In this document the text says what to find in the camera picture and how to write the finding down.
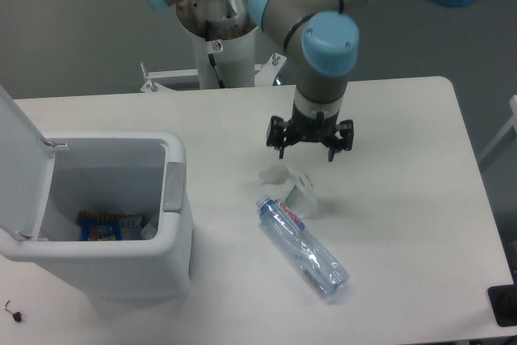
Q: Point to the clear plastic scrap in bin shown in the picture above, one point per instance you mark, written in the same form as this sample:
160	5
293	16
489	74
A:
150	229

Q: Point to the white furniture frame right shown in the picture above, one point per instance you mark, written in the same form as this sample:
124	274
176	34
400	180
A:
500	141

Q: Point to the small metal hex key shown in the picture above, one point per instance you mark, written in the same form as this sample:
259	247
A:
5	307

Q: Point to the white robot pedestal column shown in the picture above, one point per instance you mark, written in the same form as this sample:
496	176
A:
225	63

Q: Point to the clear plastic water bottle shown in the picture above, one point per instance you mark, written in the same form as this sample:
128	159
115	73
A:
291	235

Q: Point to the white open trash can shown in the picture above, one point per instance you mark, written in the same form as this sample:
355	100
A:
48	177

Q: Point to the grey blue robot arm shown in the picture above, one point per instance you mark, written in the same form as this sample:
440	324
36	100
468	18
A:
317	36

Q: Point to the white pedestal base frame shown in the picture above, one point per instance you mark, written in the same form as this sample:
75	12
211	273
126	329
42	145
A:
265	74

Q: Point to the blue snack packet in bin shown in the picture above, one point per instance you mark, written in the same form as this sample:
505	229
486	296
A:
110	226

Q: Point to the black device at table edge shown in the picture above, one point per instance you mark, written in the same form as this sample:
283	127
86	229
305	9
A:
503	303

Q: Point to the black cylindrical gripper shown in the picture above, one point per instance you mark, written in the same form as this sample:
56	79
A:
320	129

